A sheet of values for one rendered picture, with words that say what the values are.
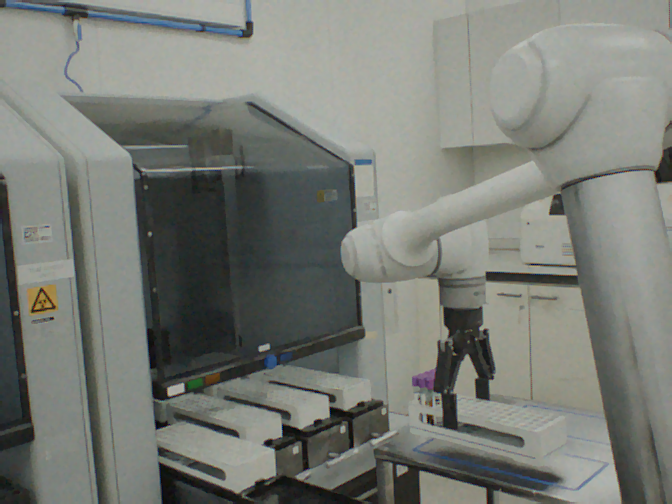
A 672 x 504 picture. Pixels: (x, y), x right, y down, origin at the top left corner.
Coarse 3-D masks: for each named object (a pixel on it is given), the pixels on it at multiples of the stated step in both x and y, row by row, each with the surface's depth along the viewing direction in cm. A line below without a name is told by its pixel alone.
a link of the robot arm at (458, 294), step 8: (440, 280) 137; (448, 280) 135; (456, 280) 134; (464, 280) 134; (472, 280) 134; (480, 280) 135; (440, 288) 137; (448, 288) 135; (456, 288) 134; (464, 288) 134; (472, 288) 134; (480, 288) 135; (440, 296) 137; (448, 296) 135; (456, 296) 134; (464, 296) 134; (472, 296) 134; (480, 296) 135; (440, 304) 137; (448, 304) 135; (456, 304) 134; (464, 304) 134; (472, 304) 134; (480, 304) 135
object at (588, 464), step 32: (576, 416) 158; (384, 448) 146; (416, 448) 145; (448, 448) 144; (576, 448) 140; (608, 448) 139; (384, 480) 146; (480, 480) 130; (512, 480) 127; (544, 480) 127; (576, 480) 126; (608, 480) 125
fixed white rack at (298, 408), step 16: (240, 384) 184; (256, 384) 183; (240, 400) 184; (256, 400) 171; (272, 400) 169; (288, 400) 168; (304, 400) 167; (320, 400) 167; (288, 416) 174; (304, 416) 163; (320, 416) 167
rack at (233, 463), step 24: (168, 432) 150; (192, 432) 151; (216, 432) 149; (168, 456) 148; (192, 456) 139; (216, 456) 136; (240, 456) 135; (264, 456) 135; (216, 480) 134; (240, 480) 131
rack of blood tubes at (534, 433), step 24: (432, 408) 140; (480, 408) 139; (504, 408) 137; (432, 432) 141; (456, 432) 137; (480, 432) 142; (504, 432) 140; (528, 432) 125; (552, 432) 127; (504, 456) 130; (552, 456) 127
